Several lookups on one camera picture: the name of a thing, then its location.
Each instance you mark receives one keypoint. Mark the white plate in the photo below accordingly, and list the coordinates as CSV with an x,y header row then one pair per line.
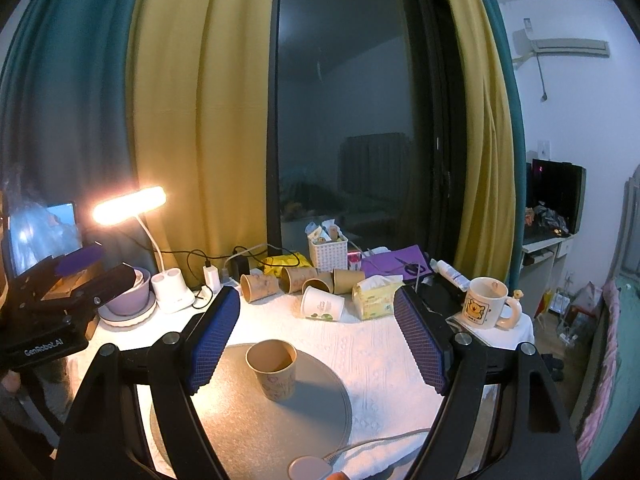
x,y
125,321

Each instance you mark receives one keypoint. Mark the white side desk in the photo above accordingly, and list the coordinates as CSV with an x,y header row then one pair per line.
x,y
545,250

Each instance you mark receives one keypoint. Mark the dark glass window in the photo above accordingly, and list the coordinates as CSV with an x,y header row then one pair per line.
x,y
350,110

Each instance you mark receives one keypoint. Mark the white charging puck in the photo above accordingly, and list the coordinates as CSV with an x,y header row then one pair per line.
x,y
309,469

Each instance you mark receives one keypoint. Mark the yellow curtain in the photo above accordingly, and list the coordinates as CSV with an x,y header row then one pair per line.
x,y
480,110
200,110

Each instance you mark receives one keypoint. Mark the white tube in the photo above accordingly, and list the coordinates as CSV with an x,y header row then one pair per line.
x,y
450,273

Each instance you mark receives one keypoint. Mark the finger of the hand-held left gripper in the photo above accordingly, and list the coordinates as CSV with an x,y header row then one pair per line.
x,y
77,260
115,282

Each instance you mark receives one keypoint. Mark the bed with green sheet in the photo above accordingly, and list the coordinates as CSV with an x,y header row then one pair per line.
x,y
615,360

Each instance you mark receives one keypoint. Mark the black scissors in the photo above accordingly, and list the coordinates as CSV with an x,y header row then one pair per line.
x,y
412,266

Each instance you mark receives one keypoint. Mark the teal curtain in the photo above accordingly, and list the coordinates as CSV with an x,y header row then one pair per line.
x,y
65,85
510,110

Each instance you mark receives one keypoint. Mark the black power adapter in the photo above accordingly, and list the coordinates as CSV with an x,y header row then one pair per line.
x,y
240,266

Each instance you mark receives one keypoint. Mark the white tablecloth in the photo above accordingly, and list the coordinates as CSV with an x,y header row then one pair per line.
x,y
370,355

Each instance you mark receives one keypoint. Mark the yellow packet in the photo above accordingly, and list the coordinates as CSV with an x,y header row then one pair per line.
x,y
285,261

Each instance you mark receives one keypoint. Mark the white basket with packets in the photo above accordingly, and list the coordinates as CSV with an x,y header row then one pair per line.
x,y
327,255

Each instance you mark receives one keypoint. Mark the cream cartoon mug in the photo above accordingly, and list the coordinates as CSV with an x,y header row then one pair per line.
x,y
484,305

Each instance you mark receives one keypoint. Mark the black television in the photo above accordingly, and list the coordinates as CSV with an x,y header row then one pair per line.
x,y
557,190

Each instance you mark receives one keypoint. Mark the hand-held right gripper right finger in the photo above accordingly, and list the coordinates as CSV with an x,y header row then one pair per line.
x,y
420,345

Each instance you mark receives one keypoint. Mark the white paper cup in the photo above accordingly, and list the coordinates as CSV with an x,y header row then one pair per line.
x,y
322,304

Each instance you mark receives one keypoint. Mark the purple folder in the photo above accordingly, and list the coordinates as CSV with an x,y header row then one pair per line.
x,y
385,260

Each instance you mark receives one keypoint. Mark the tablet screen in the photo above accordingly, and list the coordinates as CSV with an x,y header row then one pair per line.
x,y
45,232

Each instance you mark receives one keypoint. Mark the small red box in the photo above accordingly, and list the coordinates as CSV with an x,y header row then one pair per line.
x,y
354,261

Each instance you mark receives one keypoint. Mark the yellow tissue pack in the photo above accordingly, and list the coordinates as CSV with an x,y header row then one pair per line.
x,y
377,301

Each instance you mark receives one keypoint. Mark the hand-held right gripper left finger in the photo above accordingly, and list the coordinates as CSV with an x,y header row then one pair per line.
x,y
215,340

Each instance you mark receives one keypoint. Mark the white desk lamp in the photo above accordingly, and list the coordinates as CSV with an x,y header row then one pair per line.
x,y
172,295

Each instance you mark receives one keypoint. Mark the grey round mat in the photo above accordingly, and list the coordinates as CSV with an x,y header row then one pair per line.
x,y
310,425

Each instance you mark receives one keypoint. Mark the purple bowl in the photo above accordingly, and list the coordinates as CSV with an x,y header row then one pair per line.
x,y
127,300

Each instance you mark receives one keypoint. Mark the white charger plug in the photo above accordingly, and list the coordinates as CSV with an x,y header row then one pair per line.
x,y
212,276

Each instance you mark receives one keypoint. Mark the white air conditioner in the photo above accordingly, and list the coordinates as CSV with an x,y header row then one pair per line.
x,y
565,42

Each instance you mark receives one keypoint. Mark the brown paper cup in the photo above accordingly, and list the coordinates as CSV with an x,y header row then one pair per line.
x,y
317,285
349,281
260,287
272,370
299,279

